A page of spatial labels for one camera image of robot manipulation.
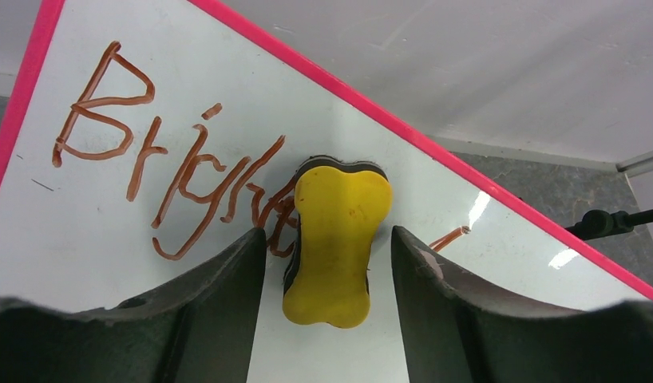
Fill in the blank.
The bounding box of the black microphone tripod stand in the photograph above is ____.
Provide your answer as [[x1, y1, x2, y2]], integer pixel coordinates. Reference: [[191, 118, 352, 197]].
[[566, 209, 653, 241]]

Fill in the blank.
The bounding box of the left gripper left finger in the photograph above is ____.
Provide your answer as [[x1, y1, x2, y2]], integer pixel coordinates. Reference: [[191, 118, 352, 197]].
[[0, 228, 266, 382]]

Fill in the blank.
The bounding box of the pink framed whiteboard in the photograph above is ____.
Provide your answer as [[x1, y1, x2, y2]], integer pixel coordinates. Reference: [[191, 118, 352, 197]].
[[0, 1, 653, 382]]

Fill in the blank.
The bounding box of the yellow bone-shaped eraser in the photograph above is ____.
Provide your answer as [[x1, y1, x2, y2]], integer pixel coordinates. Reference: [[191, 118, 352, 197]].
[[282, 155, 394, 329]]

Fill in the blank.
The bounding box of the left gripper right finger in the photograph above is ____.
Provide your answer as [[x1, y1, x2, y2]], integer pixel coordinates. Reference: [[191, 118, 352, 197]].
[[391, 226, 653, 382]]

